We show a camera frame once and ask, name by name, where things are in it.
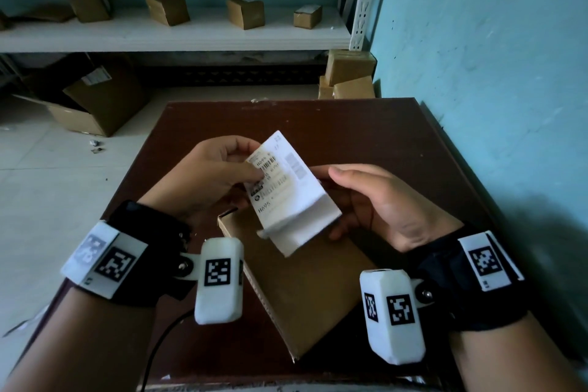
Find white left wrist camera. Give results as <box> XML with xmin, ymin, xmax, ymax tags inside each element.
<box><xmin>176</xmin><ymin>237</ymin><xmax>244</xmax><ymax>326</ymax></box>

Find person's left forearm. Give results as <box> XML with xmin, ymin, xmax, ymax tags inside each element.
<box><xmin>0</xmin><ymin>288</ymin><xmax>157</xmax><ymax>392</ymax></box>

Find row of small brown parcels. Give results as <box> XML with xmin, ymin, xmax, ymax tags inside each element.
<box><xmin>0</xmin><ymin>0</ymin><xmax>323</xmax><ymax>31</ymax></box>

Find person's right hand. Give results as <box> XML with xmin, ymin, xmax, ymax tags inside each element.
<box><xmin>310</xmin><ymin>163</ymin><xmax>465</xmax><ymax>254</ymax></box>

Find black left wristband, marker tiles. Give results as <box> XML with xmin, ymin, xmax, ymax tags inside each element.
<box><xmin>60</xmin><ymin>200</ymin><xmax>193</xmax><ymax>307</ymax></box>

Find person's left hand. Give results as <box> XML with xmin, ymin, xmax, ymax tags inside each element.
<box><xmin>137</xmin><ymin>135</ymin><xmax>263</xmax><ymax>222</ymax></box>

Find white shipping label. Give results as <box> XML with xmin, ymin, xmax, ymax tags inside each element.
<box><xmin>243</xmin><ymin>130</ymin><xmax>322</xmax><ymax>239</ymax></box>

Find person's right forearm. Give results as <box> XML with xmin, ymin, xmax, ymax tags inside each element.
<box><xmin>448</xmin><ymin>311</ymin><xmax>588</xmax><ymax>392</ymax></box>

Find black camera cable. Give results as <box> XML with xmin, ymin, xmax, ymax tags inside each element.
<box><xmin>137</xmin><ymin>309</ymin><xmax>196</xmax><ymax>392</ymax></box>

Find translucent label backing paper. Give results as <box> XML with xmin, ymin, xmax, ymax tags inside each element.
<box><xmin>257</xmin><ymin>194</ymin><xmax>343</xmax><ymax>258</ymax></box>

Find large open cardboard carton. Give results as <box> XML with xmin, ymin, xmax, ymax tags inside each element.
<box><xmin>11</xmin><ymin>54</ymin><xmax>150</xmax><ymax>138</ymax></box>

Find white marker cube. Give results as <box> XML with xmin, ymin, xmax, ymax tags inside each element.
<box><xmin>359</xmin><ymin>269</ymin><xmax>435</xmax><ymax>366</ymax></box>

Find brown cardboard box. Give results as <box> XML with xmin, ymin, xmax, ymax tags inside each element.
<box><xmin>217</xmin><ymin>205</ymin><xmax>377</xmax><ymax>362</ymax></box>

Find white paper scrap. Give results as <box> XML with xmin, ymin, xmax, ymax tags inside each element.
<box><xmin>2</xmin><ymin>304</ymin><xmax>49</xmax><ymax>338</ymax></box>

